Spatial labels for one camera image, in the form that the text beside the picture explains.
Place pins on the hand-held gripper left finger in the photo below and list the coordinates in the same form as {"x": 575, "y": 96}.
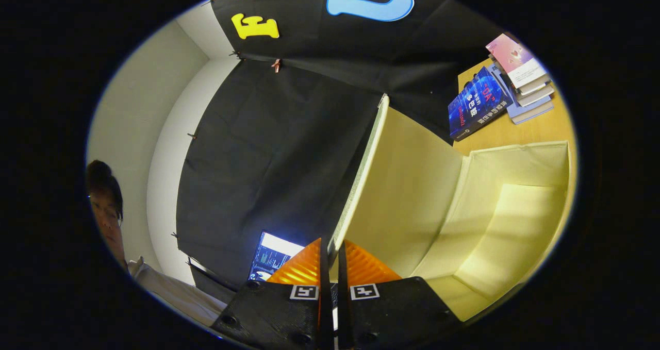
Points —
{"x": 278, "y": 314}

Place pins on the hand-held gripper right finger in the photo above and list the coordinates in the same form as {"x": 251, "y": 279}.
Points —
{"x": 392, "y": 309}

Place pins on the green fabric storage box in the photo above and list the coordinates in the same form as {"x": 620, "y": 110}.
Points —
{"x": 412, "y": 195}

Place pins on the lit computer screen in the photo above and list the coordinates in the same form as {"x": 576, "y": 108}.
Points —
{"x": 273, "y": 254}

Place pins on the black backdrop cloth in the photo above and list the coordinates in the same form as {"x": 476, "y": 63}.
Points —
{"x": 289, "y": 149}

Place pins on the person's upper body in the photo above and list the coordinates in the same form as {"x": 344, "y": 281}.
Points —
{"x": 105, "y": 205}

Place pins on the dark blue cover book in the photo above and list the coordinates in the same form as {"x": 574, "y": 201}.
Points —
{"x": 477, "y": 105}

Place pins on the pale blue cover book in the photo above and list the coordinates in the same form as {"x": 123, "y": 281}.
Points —
{"x": 531, "y": 114}

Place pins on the red cloth clip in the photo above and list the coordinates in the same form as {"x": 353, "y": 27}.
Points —
{"x": 277, "y": 65}

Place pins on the grey cover book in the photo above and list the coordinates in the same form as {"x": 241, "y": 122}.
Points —
{"x": 539, "y": 98}

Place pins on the white cover book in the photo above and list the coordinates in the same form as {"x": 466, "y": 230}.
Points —
{"x": 536, "y": 88}

